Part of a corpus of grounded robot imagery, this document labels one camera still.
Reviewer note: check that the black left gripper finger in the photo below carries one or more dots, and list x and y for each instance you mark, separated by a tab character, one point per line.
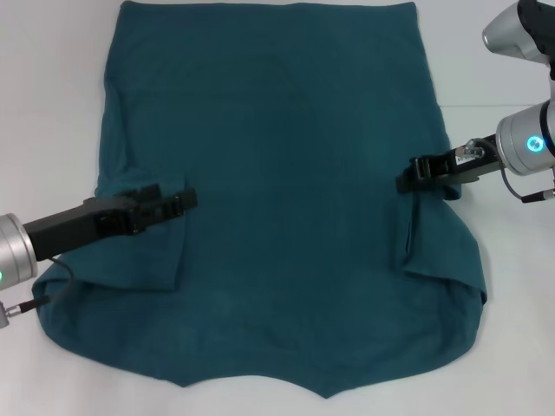
147	193
169	208

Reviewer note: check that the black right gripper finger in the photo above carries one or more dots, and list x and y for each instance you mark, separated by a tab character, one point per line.
416	175
452	193

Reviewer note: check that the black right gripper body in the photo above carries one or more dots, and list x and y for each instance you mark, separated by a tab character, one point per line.
472	167

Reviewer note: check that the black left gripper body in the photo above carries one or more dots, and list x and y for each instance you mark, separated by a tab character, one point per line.
78	225

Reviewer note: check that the teal blue t-shirt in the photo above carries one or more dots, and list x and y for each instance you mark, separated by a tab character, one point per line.
282	173

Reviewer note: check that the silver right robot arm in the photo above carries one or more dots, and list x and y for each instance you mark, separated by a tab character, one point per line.
524	138

